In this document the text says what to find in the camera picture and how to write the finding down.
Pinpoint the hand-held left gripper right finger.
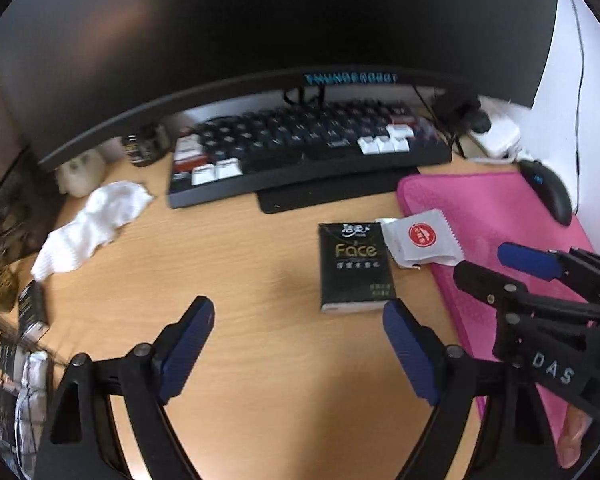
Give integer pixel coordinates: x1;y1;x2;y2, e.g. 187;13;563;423
382;298;563;480

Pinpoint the white power strip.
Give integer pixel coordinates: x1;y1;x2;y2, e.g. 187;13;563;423
467;97;523;161

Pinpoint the thin black cable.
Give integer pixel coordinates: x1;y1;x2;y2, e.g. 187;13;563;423
562;0;588;216

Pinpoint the white crumpled cloth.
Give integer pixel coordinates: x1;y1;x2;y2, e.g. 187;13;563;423
30;180;156;283

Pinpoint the cream ceramic vase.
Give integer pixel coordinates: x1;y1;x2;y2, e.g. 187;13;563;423
55;147;106;198

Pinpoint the black computer mouse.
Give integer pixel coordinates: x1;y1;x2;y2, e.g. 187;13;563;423
519;158;573;227

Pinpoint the white sachet with red circle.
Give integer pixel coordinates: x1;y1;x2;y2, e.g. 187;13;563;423
376;209;462;270

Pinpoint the white snack packet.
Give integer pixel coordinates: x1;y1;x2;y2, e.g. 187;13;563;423
15;350;51;476

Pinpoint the black wire basket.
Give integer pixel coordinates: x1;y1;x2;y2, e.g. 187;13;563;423
0;305;71;466

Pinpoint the smoked acrylic cosmetic organizer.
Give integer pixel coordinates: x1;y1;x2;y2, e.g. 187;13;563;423
0;45;68;266

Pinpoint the person's right hand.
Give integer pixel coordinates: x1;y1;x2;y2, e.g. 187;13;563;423
556;404;590;470

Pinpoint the black jar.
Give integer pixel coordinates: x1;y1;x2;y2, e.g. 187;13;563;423
120;125;173;167

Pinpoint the wooden desktop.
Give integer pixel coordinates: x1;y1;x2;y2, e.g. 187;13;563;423
30;155;486;480

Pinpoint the pink mouse mat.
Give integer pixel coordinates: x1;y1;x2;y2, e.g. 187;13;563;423
396;171;600;468

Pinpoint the black power adapter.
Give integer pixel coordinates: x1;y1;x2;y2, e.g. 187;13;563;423
432;92;491;131

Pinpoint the black curved monitor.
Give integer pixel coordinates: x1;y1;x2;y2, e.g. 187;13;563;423
0;0;561;213

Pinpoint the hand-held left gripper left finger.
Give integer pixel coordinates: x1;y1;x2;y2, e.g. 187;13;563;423
32;295;216;480

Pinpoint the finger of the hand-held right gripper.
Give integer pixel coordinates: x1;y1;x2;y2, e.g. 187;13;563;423
497;241;600;306
452;259;600;321

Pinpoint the pile of black tissue packs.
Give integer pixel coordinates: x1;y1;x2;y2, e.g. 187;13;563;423
0;280;51;441

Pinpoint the black pocket tissue pack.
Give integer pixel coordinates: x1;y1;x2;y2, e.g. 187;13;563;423
318;221;398;315

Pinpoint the dark mechanical keyboard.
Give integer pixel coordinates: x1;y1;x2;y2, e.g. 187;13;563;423
167;100;453;209

